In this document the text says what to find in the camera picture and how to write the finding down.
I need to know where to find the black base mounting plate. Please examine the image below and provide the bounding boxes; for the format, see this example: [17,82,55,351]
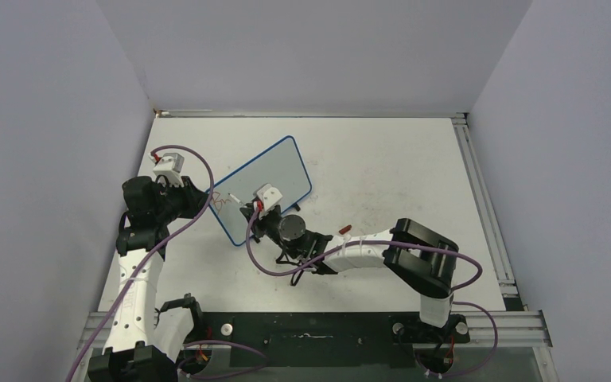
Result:
[188,312,470,368]

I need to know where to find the aluminium frame rail right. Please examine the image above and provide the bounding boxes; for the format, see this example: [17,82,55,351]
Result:
[451,114,520,298]

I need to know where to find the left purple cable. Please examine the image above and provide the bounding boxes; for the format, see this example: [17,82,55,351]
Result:
[63,143,215,382]

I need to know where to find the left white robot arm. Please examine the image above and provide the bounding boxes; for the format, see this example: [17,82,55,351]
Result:
[88,176,209,381]

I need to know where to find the aluminium frame rail front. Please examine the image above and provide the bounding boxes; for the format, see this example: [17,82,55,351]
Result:
[76,310,554,350]

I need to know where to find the red marker cap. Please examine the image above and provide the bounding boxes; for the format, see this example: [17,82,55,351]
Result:
[338,224,352,235]

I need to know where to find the blue framed whiteboard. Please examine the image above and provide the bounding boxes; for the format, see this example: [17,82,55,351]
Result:
[211,135,313,247]

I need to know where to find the aluminium frame rail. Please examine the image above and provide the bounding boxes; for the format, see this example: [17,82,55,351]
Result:
[76,310,554,350]
[451,114,520,298]

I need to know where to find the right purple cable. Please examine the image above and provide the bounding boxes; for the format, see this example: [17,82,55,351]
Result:
[246,205,500,379]

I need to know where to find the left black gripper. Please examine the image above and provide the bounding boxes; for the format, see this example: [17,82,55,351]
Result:
[154,176,211,224]

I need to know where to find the red capped whiteboard marker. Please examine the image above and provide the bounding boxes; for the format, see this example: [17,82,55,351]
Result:
[228,193,246,206]

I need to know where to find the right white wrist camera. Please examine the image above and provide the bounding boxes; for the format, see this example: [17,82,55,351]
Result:
[254,183,283,213]

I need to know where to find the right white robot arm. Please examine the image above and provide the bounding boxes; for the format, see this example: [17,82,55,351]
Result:
[240,202,483,341]

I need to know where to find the purple cable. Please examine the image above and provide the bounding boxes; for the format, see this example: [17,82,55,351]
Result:
[246,205,500,379]
[63,143,215,382]

